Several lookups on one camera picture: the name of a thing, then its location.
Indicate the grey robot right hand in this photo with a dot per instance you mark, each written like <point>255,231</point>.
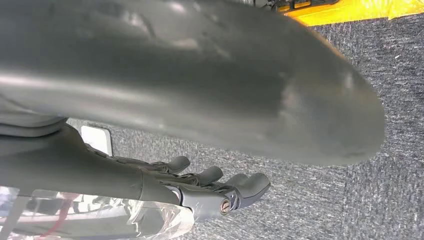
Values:
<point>66,172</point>

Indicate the white floor plate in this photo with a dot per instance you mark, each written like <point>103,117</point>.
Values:
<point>96,139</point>

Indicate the robot grey body shell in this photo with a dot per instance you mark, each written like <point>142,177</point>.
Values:
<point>165,66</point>

